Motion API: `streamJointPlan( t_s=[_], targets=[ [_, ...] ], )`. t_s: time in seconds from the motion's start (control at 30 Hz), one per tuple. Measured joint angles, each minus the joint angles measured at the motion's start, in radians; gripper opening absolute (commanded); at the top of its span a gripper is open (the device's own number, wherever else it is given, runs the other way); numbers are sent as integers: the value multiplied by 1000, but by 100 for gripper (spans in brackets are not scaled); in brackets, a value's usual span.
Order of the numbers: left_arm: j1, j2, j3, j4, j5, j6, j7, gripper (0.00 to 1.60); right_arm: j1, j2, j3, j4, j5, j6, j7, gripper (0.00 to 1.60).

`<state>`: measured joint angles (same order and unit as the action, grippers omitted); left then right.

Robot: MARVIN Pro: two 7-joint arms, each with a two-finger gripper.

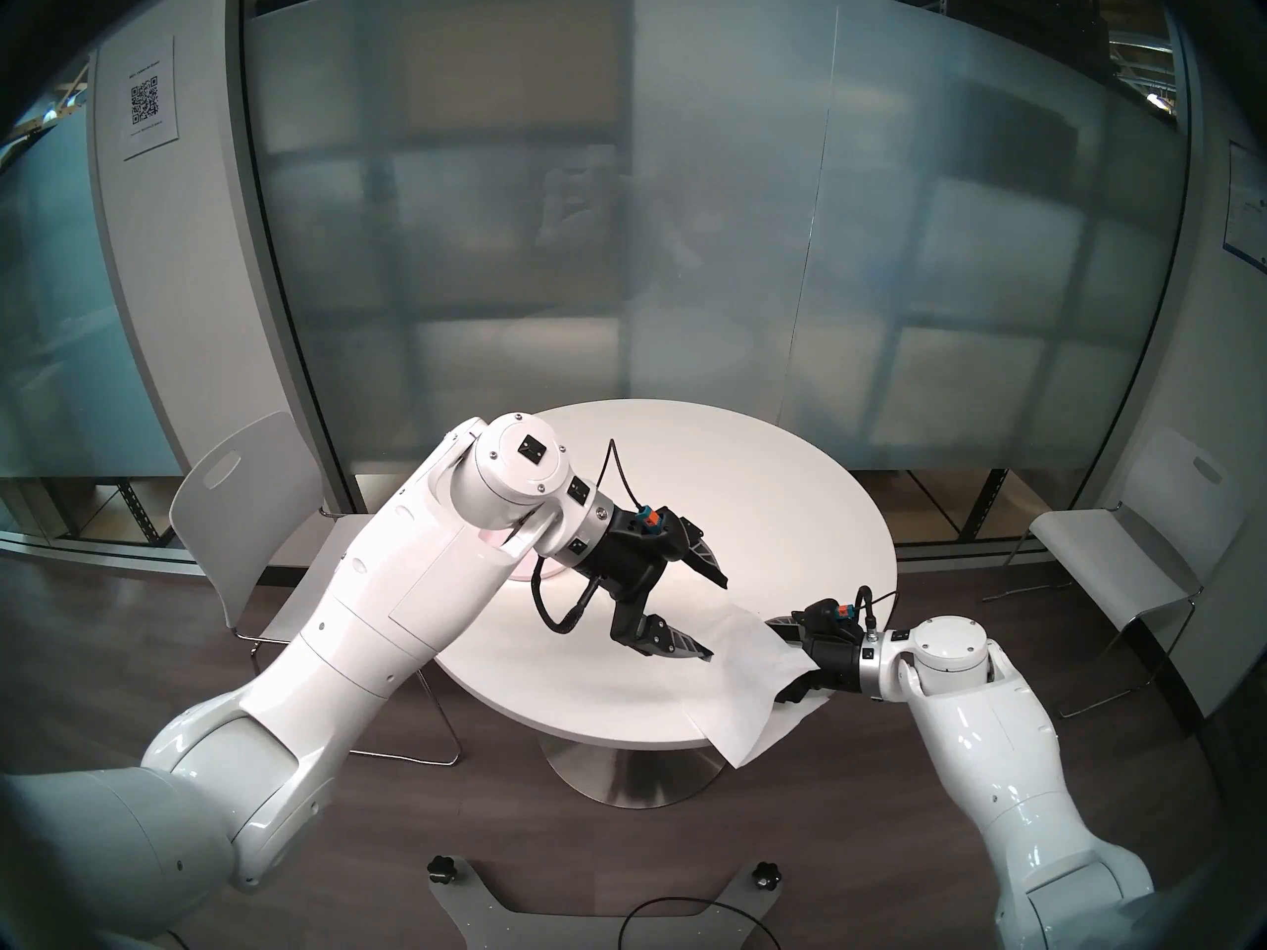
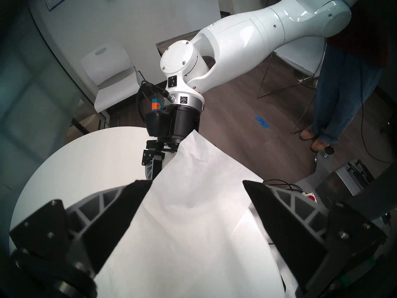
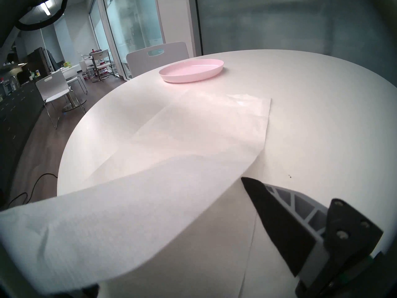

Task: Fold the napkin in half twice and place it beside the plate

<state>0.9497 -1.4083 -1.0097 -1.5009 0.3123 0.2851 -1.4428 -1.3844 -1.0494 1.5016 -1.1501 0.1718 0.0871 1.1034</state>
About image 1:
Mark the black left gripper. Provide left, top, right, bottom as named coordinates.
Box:
left=574, top=508, right=731, bottom=662

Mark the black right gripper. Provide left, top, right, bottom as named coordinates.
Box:
left=763, top=617, right=867, bottom=708

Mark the white paper napkin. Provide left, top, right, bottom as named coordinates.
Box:
left=683, top=602, right=828, bottom=766

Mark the pink round plate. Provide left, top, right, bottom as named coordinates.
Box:
left=478, top=525, right=595, bottom=588

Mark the metal shelf rack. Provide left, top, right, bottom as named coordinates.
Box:
left=0, top=473, right=189, bottom=548
left=891, top=468, right=1021, bottom=543

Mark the QR code paper sign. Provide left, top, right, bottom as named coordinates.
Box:
left=121, top=36, right=179, bottom=162

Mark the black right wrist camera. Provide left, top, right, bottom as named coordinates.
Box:
left=800, top=599, right=864, bottom=644

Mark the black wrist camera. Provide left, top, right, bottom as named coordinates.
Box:
left=800, top=599, right=864, bottom=644
left=624, top=503, right=702, bottom=555

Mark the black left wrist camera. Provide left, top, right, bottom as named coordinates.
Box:
left=624, top=503, right=702, bottom=555

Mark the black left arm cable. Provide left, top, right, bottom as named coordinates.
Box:
left=531, top=437, right=646, bottom=635

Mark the silver table pedestal base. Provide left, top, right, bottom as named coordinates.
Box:
left=539, top=735, right=729, bottom=810

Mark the black floor cable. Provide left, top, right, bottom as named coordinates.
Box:
left=621, top=897, right=768, bottom=950

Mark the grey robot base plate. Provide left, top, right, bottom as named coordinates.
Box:
left=428, top=857, right=785, bottom=950

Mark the white chair with square handle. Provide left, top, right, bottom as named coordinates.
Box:
left=980, top=426, right=1228, bottom=721

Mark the white chair with oval handle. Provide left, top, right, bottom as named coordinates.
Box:
left=168, top=411, right=461, bottom=766

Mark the white wall notice blue border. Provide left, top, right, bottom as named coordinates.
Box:
left=1222, top=142, right=1267, bottom=271

